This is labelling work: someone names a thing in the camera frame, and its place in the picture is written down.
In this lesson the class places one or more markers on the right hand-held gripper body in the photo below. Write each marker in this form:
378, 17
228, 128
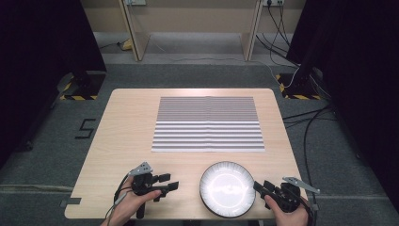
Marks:
287, 197

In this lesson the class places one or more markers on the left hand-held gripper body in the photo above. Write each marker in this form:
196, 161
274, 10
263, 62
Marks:
142, 183

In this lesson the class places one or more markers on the person's right hand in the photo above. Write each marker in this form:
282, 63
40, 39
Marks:
290, 219

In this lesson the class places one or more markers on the person's left hand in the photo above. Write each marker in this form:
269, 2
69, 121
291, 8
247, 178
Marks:
125, 207

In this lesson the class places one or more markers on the grey striped placemat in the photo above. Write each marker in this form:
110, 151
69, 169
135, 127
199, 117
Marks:
207, 125

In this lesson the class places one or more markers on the black stand base hazard tape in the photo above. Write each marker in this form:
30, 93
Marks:
298, 88
84, 86

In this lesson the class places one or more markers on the beige floor strip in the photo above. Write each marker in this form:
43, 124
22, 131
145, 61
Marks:
34, 187

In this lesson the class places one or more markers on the yellow floor object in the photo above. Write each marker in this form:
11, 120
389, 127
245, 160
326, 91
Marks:
127, 45

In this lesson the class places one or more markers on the black curtain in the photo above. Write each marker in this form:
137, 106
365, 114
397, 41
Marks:
37, 62
360, 78

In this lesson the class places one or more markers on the white wall socket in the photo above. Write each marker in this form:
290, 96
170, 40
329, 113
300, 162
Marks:
135, 2
273, 2

